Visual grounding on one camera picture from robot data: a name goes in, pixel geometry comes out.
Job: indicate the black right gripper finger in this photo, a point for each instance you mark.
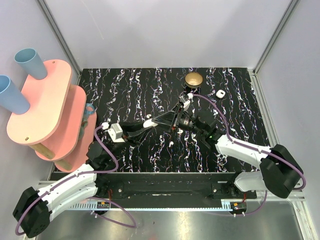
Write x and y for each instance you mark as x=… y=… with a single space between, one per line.
x=164 y=124
x=169 y=115

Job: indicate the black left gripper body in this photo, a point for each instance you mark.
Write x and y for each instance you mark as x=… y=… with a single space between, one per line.
x=124 y=132

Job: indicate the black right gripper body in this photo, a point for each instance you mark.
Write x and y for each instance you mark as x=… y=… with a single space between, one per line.
x=184 y=121

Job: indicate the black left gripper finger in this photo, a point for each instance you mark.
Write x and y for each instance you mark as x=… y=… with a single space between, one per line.
x=137 y=137
x=135 y=129

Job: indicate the white oval charging case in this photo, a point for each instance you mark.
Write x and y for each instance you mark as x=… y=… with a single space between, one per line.
x=149 y=123

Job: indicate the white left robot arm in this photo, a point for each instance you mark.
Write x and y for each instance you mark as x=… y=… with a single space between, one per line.
x=37 y=208

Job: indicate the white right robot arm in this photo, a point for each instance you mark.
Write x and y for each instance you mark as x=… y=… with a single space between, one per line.
x=278 y=171

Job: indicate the small white square case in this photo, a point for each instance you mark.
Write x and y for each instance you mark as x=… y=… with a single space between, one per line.
x=220 y=94

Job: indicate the black marbled mat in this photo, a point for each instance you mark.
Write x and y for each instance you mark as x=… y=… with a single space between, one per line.
x=130 y=94

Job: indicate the gold bowl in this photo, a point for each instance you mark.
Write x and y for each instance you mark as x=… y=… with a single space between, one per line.
x=193 y=80

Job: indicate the pink two-tier shelf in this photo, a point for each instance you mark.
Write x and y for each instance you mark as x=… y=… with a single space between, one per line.
x=52 y=125

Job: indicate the blue cup front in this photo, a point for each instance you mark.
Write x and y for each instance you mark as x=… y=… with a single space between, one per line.
x=11 y=97

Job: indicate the blue cup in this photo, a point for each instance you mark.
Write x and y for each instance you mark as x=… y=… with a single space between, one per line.
x=31 y=63
x=11 y=97

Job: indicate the blue cup rear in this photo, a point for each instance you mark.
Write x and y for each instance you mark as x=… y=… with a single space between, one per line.
x=31 y=63

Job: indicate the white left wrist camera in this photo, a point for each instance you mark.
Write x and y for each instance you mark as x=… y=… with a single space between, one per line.
x=114 y=131

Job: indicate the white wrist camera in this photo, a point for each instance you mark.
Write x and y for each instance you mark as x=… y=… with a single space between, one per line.
x=185 y=100
x=114 y=131

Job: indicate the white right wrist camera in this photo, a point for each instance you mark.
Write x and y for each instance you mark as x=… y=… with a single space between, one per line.
x=185 y=100

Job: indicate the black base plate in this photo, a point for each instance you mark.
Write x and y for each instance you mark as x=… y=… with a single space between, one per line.
x=212 y=185

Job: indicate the blue ring object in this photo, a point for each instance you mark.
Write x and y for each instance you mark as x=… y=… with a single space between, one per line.
x=89 y=110

